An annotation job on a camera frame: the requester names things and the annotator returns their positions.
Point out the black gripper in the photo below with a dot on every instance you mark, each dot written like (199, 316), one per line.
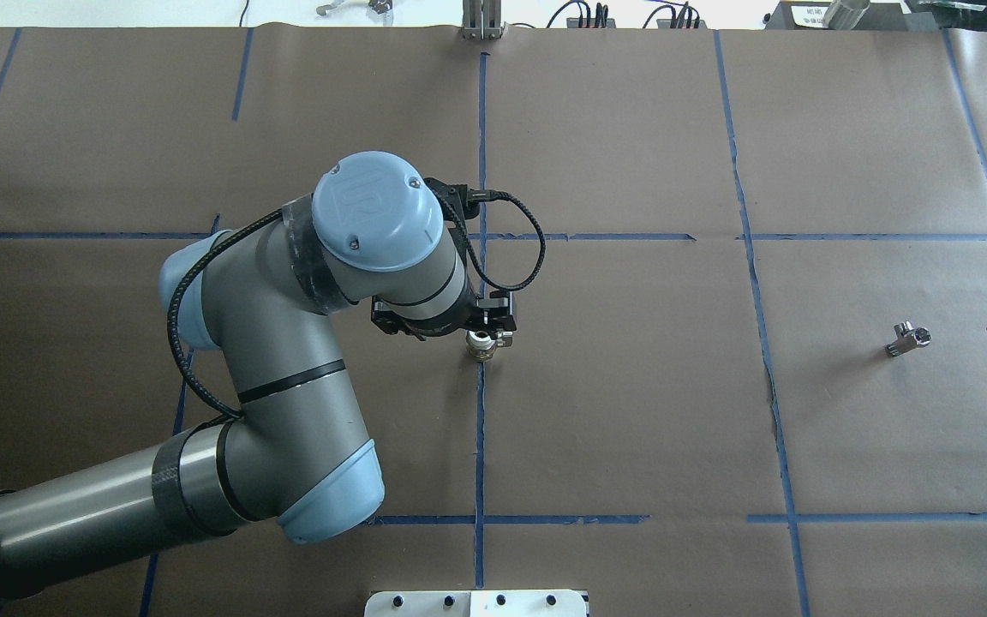
(436, 326)

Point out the white PPR brass fitting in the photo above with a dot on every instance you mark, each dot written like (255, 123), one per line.
(482, 346)

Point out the chrome angle valve fitting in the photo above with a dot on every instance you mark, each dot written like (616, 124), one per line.
(908, 338)

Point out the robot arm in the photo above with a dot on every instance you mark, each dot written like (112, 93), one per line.
(249, 324)

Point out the black box stand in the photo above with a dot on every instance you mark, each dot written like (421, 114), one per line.
(807, 16)

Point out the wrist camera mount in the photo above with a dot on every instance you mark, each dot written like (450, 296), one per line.
(455, 201)

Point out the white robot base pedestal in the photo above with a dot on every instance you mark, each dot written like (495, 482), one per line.
(518, 602)

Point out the aluminium frame post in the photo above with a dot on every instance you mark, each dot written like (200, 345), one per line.
(482, 20)

